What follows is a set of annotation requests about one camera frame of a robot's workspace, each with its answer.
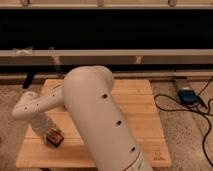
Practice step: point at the blue power adapter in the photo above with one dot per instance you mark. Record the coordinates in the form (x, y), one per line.
(188, 97)

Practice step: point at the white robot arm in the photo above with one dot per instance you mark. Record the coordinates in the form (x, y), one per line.
(86, 93)

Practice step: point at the wooden table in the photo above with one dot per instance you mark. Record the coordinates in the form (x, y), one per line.
(135, 98)

